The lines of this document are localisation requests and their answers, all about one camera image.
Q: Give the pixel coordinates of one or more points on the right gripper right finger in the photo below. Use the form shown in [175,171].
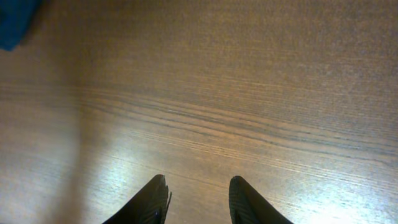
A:
[248,206]

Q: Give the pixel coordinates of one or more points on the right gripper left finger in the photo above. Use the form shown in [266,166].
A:
[149,206]

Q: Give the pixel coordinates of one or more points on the navy blue shorts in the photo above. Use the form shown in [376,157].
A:
[16,16]

